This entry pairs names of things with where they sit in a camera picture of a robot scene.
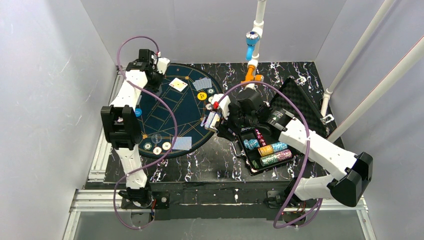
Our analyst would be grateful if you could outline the boxed deck of playing cards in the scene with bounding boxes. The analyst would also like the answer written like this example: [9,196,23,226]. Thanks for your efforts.
[204,111,221,132]

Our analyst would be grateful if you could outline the face up playing card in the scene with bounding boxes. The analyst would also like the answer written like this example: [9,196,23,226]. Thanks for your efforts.
[169,77,188,92]

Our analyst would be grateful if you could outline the yellow big blind button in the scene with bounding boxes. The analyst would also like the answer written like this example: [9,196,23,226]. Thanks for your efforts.
[197,92,208,101]

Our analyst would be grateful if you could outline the blue backed card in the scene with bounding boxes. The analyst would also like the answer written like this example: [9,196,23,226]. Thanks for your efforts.
[192,79,206,91]
[171,137,185,151]
[180,136,192,151]
[198,77,212,90]

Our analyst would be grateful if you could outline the blue small blind button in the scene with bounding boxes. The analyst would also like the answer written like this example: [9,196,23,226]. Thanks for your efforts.
[134,108,142,118]

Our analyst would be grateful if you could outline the clear dealer button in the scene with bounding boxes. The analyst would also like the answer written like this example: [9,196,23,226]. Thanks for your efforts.
[151,133,163,145]

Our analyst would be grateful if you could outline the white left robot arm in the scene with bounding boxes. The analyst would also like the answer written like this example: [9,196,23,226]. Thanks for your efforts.
[100,49,164,190]

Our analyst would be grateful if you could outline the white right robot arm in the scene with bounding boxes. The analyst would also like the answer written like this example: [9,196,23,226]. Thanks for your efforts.
[211,88,373,207]

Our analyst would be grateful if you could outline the light blue chip stack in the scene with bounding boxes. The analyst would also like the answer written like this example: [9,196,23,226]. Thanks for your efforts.
[243,139,261,150]

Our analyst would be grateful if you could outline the black poker chip case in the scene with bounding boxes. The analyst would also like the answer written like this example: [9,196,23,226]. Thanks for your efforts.
[238,78,337,174]

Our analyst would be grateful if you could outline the yellow chip stack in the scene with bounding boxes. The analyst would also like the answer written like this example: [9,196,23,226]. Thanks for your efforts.
[258,145,274,157]

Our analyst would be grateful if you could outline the round dark blue poker mat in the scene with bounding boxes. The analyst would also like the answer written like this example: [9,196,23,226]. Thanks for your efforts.
[136,63,223,159]

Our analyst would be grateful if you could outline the green and purple chip row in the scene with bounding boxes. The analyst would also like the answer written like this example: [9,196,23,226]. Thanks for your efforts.
[259,149,293,167]

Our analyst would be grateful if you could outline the white thin diagonal pole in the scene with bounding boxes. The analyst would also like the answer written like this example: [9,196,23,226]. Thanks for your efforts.
[320,0,395,117]

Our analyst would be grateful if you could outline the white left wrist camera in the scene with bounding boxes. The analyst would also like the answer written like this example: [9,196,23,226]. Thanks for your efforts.
[156,57,171,75]

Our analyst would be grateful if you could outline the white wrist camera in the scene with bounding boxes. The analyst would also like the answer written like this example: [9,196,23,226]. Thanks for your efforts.
[211,93,231,119]
[156,57,171,75]

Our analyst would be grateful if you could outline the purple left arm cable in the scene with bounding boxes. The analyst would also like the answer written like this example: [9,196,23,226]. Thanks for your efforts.
[113,36,179,231]

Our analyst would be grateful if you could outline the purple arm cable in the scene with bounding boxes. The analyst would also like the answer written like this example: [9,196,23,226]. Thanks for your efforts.
[215,81,324,229]
[113,36,179,231]

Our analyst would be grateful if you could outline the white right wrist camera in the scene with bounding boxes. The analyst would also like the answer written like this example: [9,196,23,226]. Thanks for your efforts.
[211,93,231,119]

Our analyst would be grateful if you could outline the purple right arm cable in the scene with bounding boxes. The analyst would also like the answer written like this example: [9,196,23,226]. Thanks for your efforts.
[215,81,324,229]

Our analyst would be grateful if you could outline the white pipe camera stand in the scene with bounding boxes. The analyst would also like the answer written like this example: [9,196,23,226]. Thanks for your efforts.
[241,0,267,90]

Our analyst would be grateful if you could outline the aluminium frame rail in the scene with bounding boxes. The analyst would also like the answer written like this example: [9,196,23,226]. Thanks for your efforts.
[62,66,130,240]

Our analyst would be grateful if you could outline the white diagonal frame pole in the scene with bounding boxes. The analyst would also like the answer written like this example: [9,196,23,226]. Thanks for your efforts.
[327,37,424,142]

